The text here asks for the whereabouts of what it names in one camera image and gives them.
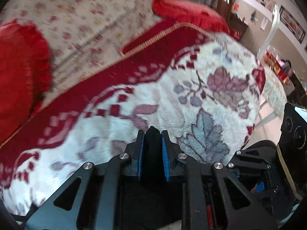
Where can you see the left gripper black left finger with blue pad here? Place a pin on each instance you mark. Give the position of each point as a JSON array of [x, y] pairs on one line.
[[88, 199]]

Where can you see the beige floral bed sheet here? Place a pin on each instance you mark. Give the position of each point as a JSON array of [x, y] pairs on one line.
[[85, 36]]

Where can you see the black knit pants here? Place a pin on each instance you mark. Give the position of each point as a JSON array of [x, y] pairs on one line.
[[149, 202]]

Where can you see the brown wooden furniture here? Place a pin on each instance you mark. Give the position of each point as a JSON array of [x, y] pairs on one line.
[[224, 8]]

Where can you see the red ruffled pillow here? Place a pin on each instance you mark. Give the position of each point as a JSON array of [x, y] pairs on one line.
[[25, 74], [194, 13]]

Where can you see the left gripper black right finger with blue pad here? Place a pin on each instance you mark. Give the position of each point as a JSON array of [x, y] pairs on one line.
[[206, 196]]

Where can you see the red white floral blanket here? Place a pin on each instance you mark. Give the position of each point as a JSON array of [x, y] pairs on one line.
[[203, 88]]

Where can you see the framed wall picture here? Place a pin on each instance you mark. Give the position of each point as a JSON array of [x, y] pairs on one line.
[[292, 24]]

